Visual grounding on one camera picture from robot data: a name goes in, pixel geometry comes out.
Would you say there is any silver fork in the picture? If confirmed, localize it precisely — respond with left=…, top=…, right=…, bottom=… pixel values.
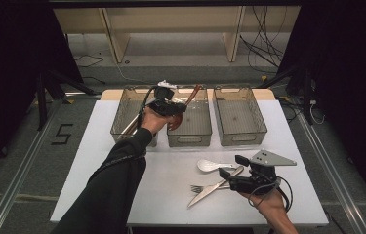
left=189, top=183, right=231, bottom=195

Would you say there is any bundle of black cables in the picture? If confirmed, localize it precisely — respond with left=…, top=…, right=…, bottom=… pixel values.
left=238, top=6, right=289, bottom=74

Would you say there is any clear grey plastic bin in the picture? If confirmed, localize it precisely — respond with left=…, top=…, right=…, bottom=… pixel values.
left=166, top=84, right=213, bottom=148
left=109, top=85, right=163, bottom=148
left=212, top=85, right=268, bottom=147

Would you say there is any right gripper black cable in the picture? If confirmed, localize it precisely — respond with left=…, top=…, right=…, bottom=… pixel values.
left=247, top=176, right=294, bottom=213

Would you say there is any black metal stand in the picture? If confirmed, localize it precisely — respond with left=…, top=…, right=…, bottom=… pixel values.
left=257, top=62, right=315, bottom=126
left=35, top=69, right=98, bottom=132

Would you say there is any person's right hand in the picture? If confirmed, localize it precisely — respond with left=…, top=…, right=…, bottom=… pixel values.
left=238, top=190, right=290, bottom=225

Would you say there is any brown wooden spoon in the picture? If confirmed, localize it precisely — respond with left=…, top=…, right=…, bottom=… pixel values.
left=167, top=84, right=203, bottom=132

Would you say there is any white table cover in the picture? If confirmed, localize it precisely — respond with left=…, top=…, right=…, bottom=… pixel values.
left=49, top=98, right=330, bottom=227

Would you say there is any silver table knife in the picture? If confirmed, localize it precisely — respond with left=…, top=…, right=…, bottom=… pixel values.
left=186, top=165, right=245, bottom=209

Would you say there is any person's left hand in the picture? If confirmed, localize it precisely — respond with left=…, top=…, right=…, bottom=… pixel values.
left=140, top=106, right=173, bottom=136

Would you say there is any dark curtain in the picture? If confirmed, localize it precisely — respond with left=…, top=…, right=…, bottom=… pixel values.
left=0, top=0, right=84, bottom=186
left=277, top=0, right=366, bottom=209

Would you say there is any black floor cable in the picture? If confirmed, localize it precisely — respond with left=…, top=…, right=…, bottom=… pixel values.
left=73, top=54, right=105, bottom=68

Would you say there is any aluminium floor rail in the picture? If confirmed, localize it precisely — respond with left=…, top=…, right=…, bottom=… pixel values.
left=0, top=97, right=65, bottom=234
left=296, top=110, right=366, bottom=234

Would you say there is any white floor cable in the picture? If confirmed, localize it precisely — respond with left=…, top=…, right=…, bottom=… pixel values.
left=101, top=52, right=145, bottom=84

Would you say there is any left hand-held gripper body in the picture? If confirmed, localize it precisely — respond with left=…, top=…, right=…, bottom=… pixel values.
left=146, top=80, right=181, bottom=118

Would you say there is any white ceramic spoon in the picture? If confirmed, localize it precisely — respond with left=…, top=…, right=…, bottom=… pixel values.
left=196, top=159, right=238, bottom=173

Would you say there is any light wooden desk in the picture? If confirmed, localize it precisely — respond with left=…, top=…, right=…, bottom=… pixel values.
left=53, top=6, right=302, bottom=64

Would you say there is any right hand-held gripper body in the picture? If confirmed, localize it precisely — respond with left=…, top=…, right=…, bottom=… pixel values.
left=228, top=149, right=298, bottom=196

